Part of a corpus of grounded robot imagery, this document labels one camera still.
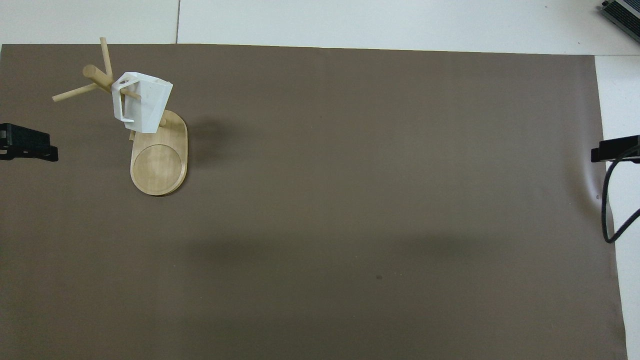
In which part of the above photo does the wooden cup rack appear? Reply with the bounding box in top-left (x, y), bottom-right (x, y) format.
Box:
top-left (52, 37), bottom-right (189, 197)

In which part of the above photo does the white faceted cup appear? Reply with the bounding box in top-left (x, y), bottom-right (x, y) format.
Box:
top-left (111, 72), bottom-right (174, 135)

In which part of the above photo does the black left clamp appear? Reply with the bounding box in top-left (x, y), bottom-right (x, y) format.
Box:
top-left (0, 123), bottom-right (59, 163)

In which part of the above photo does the black clamp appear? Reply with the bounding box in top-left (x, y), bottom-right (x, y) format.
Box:
top-left (0, 123), bottom-right (59, 163)
top-left (591, 135), bottom-right (640, 164)

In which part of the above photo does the black right clamp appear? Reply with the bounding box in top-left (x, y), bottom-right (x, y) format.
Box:
top-left (591, 135), bottom-right (640, 164)

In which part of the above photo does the grey electronic device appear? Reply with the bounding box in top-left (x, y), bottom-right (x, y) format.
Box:
top-left (600, 0), bottom-right (640, 30)

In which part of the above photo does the black cable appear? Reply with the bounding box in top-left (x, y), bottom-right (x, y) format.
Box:
top-left (601, 145), bottom-right (640, 244)

